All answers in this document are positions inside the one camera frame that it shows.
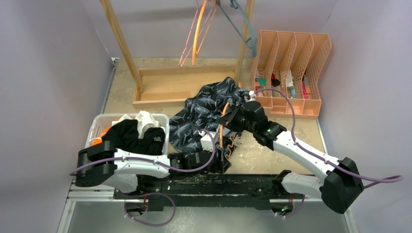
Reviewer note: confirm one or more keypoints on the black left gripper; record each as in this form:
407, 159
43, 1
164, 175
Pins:
221, 163

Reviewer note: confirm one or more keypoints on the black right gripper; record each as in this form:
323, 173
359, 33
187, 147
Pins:
229, 120

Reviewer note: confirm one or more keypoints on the orange hanger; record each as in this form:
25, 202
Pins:
221, 144
202, 27

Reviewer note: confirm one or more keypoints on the dark camouflage shorts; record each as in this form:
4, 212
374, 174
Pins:
200, 113

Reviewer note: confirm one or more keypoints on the pink plastic file organizer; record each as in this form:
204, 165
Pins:
291, 64

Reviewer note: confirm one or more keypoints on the pink thin hanger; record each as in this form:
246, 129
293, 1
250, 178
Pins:
187, 51

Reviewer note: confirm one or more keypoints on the white shorts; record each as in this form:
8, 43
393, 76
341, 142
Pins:
145, 121

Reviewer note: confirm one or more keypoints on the black shorts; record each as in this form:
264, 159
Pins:
125, 136

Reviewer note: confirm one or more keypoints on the orange shorts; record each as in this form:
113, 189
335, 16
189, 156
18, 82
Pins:
98, 139

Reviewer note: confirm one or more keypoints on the white plastic basket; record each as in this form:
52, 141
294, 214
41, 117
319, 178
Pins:
103, 121

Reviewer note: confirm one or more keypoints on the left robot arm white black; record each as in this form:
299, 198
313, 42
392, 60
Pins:
104, 164

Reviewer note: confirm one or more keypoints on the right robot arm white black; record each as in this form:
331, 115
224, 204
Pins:
334, 181

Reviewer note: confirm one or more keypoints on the green small item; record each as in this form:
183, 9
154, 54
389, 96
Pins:
261, 81

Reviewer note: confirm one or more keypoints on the wooden clothes rack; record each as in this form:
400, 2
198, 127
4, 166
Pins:
170, 87

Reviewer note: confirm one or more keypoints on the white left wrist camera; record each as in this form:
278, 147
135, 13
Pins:
206, 141

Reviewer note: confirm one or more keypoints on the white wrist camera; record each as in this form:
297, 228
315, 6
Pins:
206, 141
251, 96

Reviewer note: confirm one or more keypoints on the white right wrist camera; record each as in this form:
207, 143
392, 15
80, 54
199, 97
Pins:
251, 96

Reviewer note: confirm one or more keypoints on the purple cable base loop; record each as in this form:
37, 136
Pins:
155, 208

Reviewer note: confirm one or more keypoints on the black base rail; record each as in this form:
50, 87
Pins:
259, 191

